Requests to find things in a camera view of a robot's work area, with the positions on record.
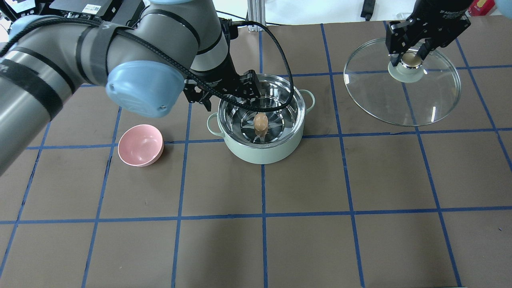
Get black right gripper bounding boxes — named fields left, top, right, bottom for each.
left=385, top=11, right=471, bottom=67

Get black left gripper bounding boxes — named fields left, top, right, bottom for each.
left=184, top=68, right=261, bottom=112

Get glass pot lid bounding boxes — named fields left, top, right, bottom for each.
left=343, top=38, right=461, bottom=126

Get brown egg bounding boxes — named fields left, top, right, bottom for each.
left=254, top=112, right=269, bottom=133

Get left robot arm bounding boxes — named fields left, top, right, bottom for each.
left=1, top=0, right=260, bottom=173

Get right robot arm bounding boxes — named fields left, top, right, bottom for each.
left=385, top=0, right=511, bottom=67

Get red bottle yellow cap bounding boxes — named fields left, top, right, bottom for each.
left=468, top=0, right=496, bottom=16

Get pink bowl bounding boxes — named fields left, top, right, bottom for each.
left=118, top=124, right=164, bottom=167

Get black electronics box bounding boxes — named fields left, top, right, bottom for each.
left=47, top=0, right=146, bottom=24

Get brown paper table cover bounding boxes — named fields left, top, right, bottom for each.
left=1, top=16, right=511, bottom=288

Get aluminium frame post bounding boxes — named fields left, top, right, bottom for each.
left=246, top=0, right=267, bottom=26

